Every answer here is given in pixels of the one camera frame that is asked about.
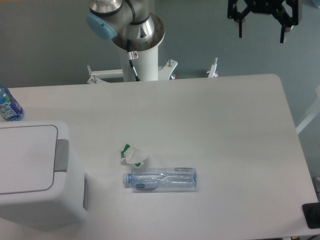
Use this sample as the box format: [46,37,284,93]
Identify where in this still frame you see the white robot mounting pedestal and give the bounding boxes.
[86,37,220,85]

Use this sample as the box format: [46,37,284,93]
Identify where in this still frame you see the white table leg frame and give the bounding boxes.
[295,85,320,135]

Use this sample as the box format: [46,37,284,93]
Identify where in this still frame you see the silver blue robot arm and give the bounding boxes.
[85,0,302,52]

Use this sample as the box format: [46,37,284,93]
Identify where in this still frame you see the white push-lid trash can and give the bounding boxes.
[0,120,88,226]

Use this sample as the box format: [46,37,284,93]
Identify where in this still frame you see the black device at table edge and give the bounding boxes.
[302,202,320,229]

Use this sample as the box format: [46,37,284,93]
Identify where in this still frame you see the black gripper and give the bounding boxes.
[227,0,300,44]

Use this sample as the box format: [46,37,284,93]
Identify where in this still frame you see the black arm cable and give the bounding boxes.
[126,38,141,82]

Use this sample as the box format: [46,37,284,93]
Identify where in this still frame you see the crumpled white green wrapper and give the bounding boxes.
[120,143,148,169]

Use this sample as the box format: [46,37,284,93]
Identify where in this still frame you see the blue labelled drink bottle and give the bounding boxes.
[0,84,24,122]

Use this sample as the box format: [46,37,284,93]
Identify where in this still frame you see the clear empty plastic bottle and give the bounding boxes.
[122,167,198,193]

